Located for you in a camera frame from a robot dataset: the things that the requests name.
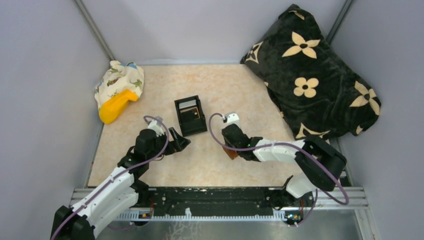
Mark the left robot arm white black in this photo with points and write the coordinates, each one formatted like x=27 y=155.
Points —
x=121 y=190

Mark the black plastic card tray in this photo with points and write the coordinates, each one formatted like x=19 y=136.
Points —
x=193 y=127

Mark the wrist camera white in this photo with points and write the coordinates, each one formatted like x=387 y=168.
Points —
x=231 y=118
x=156 y=126

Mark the black floral plush blanket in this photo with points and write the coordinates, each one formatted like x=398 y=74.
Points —
x=315 y=91

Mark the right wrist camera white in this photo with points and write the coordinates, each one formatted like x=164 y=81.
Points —
x=231 y=118

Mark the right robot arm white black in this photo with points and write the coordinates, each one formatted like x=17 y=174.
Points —
x=321 y=164

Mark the dark card in tray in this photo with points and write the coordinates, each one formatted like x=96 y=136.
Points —
x=189 y=114

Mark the aluminium front rail frame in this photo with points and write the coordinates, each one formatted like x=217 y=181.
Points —
x=322 y=202

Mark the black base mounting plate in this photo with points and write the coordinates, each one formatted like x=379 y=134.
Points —
x=220 y=201

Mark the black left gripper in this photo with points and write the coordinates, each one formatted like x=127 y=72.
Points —
x=173 y=142

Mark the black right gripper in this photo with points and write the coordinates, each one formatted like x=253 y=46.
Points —
x=234 y=142

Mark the brown leather card holder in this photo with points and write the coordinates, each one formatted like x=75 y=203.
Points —
x=230 y=153

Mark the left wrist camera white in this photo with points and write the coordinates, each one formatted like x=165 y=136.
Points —
x=156 y=126

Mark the dinosaur print yellow cloth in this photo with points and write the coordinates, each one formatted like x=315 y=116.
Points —
x=120 y=85

